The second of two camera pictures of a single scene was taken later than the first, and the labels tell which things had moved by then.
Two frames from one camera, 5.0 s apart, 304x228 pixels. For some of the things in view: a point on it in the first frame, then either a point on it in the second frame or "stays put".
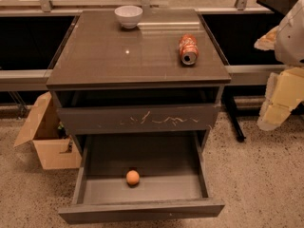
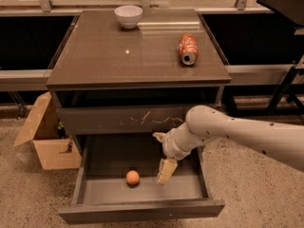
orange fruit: x=132 y=177 stays put
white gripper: x=291 y=40 -> x=170 y=146
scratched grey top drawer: x=119 y=120 stays put
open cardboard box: x=53 y=145 stays put
